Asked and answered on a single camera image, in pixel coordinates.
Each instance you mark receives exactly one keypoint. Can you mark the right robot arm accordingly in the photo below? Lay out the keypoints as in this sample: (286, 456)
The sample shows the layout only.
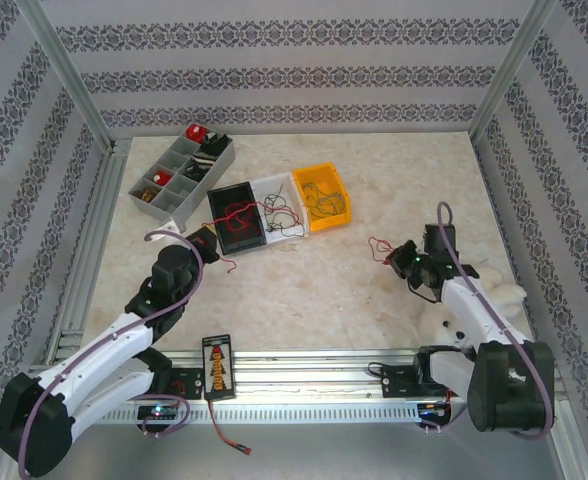
(469, 305)

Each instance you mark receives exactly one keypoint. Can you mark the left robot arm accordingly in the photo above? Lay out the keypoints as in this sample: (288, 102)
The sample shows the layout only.
(94, 355)

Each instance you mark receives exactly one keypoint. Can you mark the black plastic bin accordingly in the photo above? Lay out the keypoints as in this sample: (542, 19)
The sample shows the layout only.
(224, 240)

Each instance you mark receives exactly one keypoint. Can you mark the grey compartment organizer tray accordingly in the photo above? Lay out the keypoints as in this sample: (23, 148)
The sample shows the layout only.
(184, 200)

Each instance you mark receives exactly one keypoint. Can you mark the small brown parts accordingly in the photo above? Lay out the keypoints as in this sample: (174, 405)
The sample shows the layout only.
(147, 193)

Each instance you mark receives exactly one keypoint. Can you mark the red and white cap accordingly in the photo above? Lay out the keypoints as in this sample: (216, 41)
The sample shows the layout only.
(161, 178)
(195, 133)

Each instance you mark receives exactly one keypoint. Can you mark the black white striped part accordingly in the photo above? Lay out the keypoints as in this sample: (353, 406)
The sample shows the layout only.
(199, 166)

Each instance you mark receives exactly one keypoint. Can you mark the white plush toy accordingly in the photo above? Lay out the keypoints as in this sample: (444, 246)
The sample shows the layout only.
(504, 295)

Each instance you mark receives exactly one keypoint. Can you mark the white plastic bin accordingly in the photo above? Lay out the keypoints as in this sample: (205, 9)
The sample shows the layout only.
(261, 190)

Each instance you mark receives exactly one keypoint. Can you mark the yellow plastic bin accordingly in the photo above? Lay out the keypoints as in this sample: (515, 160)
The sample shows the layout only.
(331, 224)

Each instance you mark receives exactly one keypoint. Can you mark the black clip part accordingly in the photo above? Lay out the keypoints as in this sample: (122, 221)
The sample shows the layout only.
(213, 143)

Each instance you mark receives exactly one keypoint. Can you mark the black device with orange print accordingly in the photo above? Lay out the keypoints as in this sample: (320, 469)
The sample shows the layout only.
(219, 367)

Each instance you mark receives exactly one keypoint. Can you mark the red black lead with plug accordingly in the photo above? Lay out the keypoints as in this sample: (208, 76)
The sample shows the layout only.
(216, 422)

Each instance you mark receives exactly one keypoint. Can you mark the perforated metal strip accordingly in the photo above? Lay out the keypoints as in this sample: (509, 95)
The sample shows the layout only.
(284, 414)

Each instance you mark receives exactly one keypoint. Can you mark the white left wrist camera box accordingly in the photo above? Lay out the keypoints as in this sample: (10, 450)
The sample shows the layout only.
(166, 231)

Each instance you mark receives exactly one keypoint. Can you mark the aluminium side rail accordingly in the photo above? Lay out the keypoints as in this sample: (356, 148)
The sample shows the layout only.
(91, 240)

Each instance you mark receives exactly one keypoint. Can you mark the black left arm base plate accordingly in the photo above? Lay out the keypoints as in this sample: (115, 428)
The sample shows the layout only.
(184, 382)

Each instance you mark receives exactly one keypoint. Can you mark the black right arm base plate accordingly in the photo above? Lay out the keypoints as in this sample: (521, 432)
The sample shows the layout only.
(399, 382)

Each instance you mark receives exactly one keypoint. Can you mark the aluminium front rail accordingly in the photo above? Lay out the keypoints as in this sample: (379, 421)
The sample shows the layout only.
(299, 370)

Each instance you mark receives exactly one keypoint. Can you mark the aluminium frame post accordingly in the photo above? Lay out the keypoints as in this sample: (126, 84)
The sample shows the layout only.
(514, 65)
(64, 70)

